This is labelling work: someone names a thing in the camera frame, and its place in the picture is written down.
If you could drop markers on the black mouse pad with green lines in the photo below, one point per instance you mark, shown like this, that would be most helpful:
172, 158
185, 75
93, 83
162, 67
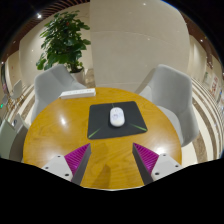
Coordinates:
100, 118

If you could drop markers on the small grey chair with wooden legs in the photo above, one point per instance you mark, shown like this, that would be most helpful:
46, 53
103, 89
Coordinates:
16, 88

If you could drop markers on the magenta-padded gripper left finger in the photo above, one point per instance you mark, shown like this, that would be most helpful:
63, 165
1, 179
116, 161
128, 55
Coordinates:
78, 158

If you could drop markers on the grey shell chair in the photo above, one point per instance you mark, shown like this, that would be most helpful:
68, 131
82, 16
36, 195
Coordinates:
51, 86
173, 96

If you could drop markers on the white power strip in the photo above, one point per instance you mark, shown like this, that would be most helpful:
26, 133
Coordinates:
77, 93

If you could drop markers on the white computer mouse with cartoon print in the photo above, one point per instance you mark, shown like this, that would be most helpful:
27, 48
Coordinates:
117, 117

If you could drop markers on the large green potted plant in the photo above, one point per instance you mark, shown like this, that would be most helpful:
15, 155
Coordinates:
63, 40

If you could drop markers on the grey green armchair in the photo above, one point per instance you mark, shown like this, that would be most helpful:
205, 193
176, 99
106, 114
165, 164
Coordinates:
10, 138

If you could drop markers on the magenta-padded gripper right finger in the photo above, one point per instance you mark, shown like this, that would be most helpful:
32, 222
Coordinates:
145, 158

